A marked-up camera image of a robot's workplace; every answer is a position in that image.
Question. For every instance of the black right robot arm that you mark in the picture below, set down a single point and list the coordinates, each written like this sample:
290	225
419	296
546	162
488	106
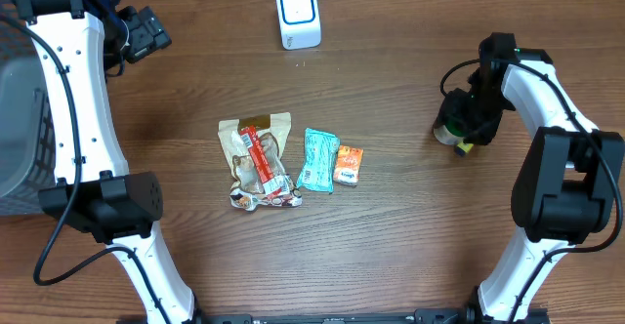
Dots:
566	198

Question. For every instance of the dark grey plastic basket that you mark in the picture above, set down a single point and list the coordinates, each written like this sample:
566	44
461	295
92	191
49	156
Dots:
27	134

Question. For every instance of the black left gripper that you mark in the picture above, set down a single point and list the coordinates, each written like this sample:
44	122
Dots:
147	33

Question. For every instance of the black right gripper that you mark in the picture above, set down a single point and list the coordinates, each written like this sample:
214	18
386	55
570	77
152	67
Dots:
454	106

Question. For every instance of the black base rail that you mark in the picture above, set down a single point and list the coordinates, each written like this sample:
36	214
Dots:
342	318

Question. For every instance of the orange snack packet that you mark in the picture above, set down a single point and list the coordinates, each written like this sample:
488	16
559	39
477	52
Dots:
347	165

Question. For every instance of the white barcode scanner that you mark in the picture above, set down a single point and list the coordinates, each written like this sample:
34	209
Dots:
299	24

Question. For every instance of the beige dog treat bag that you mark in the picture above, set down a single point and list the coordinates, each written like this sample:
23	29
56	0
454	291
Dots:
245	192

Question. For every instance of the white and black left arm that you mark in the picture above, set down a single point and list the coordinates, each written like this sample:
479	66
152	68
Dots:
80	44

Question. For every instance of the green lid jar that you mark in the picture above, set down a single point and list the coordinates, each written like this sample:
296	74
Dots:
445	136

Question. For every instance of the mint green tissue packet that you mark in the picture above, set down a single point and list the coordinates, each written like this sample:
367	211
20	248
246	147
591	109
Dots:
320	150

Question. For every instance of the yellow highlighter marker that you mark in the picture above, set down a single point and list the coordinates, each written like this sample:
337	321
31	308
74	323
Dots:
463	148

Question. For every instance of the red snack stick packet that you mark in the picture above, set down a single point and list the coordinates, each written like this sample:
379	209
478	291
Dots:
263	151

